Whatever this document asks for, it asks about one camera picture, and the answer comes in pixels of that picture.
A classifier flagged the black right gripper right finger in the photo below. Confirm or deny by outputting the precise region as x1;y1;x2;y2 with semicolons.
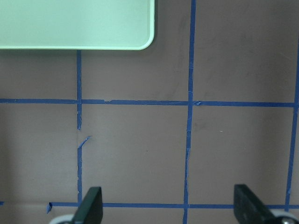
234;184;276;224

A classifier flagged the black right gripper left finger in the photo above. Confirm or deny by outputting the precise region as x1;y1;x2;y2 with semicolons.
72;187;103;224

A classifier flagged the light green plastic tray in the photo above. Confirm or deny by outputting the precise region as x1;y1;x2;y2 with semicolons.
0;0;155;50

